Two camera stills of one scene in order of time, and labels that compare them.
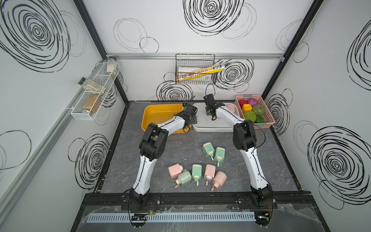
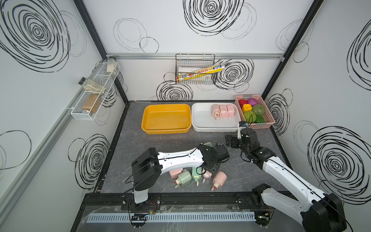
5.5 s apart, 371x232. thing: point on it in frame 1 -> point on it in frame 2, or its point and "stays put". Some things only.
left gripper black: [192, 120] -> [215, 169]
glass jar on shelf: [111, 65] stays put
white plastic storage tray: [206, 123] stays put
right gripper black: [206, 110] -> [234, 138]
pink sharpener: [231, 108] stays put
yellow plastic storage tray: [157, 114] stays put
